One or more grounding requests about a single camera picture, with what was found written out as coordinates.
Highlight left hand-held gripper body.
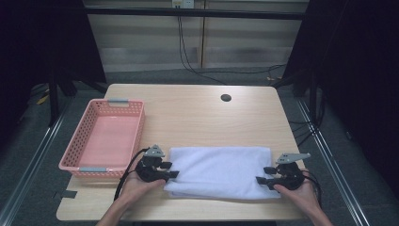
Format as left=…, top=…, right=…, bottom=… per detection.
left=135, top=144, right=166, bottom=184

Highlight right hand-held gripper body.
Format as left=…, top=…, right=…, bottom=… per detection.
left=275, top=153, right=311, bottom=191

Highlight white printed towel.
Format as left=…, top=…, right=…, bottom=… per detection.
left=163, top=146, right=281, bottom=201

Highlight person's left hand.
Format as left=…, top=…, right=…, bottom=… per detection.
left=120, top=172, right=167, bottom=206

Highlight person's right hand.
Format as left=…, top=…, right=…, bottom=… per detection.
left=273, top=170, right=319, bottom=211

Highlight pink perforated plastic basket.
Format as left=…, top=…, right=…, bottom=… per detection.
left=58, top=98, right=146, bottom=179

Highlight dark tape piece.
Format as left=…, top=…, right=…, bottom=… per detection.
left=53, top=189, right=78, bottom=200

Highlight black metal stand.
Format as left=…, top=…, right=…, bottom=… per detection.
left=272, top=70, right=318, bottom=123
left=46, top=72, right=107, bottom=128

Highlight black curtain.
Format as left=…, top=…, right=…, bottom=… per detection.
left=281, top=0, right=399, bottom=199
left=0, top=0, right=107, bottom=152

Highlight black horizontal bar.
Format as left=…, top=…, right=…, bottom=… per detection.
left=84, top=8, right=310, bottom=22

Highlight white power outlet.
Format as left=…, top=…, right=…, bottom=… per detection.
left=171, top=0, right=196, bottom=9

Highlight left hand-held gripper cable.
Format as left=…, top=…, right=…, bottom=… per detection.
left=113, top=147, right=151, bottom=202

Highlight hand-held gripper cable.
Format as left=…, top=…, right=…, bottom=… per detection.
left=113, top=147, right=151, bottom=202
left=300, top=169, right=324, bottom=208

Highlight right hand-held gripper cable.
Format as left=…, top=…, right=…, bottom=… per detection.
left=300, top=169, right=324, bottom=208

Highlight metal floor rail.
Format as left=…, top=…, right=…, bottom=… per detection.
left=295, top=97, right=371, bottom=226
left=0, top=93, right=76, bottom=226

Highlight thin black floor cables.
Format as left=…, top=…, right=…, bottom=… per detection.
left=287, top=119, right=318, bottom=148

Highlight black hanging wall cable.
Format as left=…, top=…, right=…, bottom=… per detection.
left=177, top=15, right=229, bottom=86

